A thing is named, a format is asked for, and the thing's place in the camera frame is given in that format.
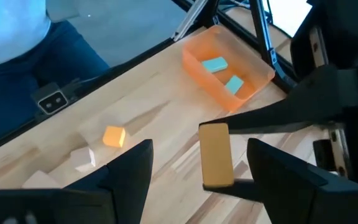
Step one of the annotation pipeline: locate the teal wooden block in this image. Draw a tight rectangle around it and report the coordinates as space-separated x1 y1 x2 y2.
224 75 245 96
201 56 229 74

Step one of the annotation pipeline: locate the orange wooden cube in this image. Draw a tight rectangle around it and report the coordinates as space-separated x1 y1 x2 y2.
102 125 126 149

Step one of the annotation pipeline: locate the orange plastic bin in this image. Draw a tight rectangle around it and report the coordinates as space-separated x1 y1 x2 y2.
181 24 275 113

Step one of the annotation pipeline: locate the orange wooden block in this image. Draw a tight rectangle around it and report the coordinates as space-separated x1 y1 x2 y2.
198 123 235 189

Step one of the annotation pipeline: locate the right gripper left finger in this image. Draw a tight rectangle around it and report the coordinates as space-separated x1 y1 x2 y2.
63 139 154 224

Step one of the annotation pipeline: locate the person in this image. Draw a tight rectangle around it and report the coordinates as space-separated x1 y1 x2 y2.
0 0 111 142

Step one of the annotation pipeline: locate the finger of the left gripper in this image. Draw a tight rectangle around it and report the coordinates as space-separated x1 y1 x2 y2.
203 179 262 203
199 63 358 135

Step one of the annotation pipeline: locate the natural wooden block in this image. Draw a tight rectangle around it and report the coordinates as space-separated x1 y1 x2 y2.
21 170 62 190
70 146 96 174

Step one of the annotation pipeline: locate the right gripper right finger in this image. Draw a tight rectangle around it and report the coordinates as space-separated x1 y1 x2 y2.
247 138 358 224

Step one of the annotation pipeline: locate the silver aluminium bar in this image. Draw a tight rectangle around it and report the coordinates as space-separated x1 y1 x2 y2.
172 0 209 42

